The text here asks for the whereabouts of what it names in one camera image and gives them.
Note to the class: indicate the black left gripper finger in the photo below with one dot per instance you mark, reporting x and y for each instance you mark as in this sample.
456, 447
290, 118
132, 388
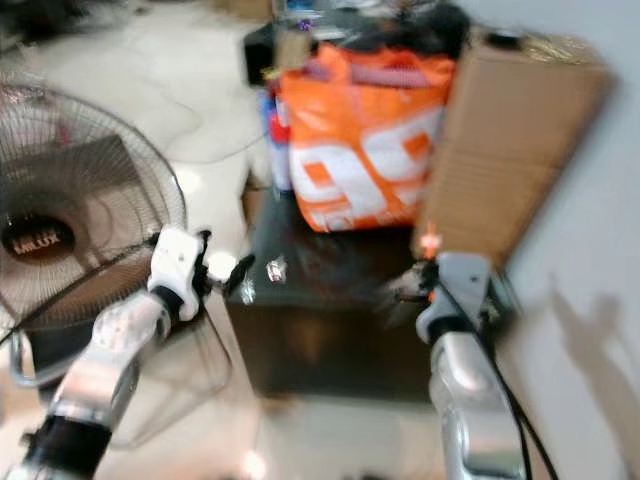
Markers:
240, 272

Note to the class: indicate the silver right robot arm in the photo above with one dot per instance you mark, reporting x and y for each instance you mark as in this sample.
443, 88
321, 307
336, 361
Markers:
470, 400

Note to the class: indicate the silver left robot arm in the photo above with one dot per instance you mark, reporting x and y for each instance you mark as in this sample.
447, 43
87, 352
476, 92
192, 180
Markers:
115, 350

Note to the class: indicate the shiny metal keys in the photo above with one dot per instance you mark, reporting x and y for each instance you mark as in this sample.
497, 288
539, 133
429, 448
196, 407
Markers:
275, 268

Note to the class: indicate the small orange hook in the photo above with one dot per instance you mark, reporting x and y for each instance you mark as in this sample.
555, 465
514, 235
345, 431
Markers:
431, 240

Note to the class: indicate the dark low table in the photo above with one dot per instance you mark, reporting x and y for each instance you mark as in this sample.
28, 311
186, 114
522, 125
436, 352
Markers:
320, 330

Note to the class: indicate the orange and white plastic bag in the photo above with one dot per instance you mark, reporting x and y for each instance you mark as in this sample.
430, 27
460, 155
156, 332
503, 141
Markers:
360, 150

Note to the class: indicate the blue package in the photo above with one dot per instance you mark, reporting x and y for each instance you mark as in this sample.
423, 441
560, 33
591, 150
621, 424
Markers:
272, 125

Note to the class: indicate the large brown cardboard box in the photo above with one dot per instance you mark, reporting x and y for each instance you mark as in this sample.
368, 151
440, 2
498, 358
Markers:
510, 150

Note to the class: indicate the black bag pile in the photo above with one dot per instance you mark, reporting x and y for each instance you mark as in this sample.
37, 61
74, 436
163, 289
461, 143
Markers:
410, 35

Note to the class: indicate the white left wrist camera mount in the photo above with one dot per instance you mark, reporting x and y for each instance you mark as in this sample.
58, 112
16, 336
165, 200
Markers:
178, 265

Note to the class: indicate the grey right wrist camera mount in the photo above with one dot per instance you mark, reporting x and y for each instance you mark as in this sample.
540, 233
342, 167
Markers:
465, 280

